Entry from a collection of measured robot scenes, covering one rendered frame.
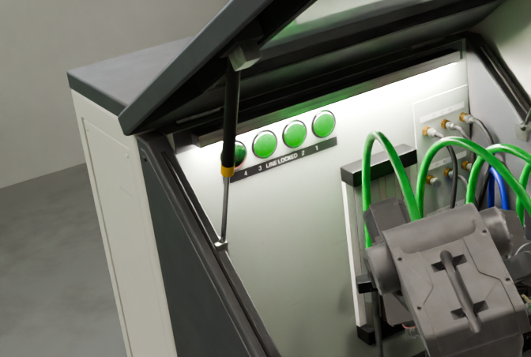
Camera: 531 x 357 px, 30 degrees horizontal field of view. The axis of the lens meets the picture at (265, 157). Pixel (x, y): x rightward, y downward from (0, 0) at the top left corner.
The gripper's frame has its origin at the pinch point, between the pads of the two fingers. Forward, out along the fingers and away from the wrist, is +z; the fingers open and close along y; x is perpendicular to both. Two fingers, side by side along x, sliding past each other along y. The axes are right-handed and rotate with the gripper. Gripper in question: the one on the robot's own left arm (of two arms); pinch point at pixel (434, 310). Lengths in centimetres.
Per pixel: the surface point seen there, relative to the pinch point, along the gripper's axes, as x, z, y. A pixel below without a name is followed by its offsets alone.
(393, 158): -21.2, -6.1, 0.6
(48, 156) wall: -202, 289, 227
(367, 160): -29.7, 11.4, 7.6
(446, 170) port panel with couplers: -37, 40, -2
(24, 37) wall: -247, 243, 212
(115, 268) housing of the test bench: -28, 27, 62
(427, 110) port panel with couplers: -45, 30, -2
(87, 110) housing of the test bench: -48, 2, 53
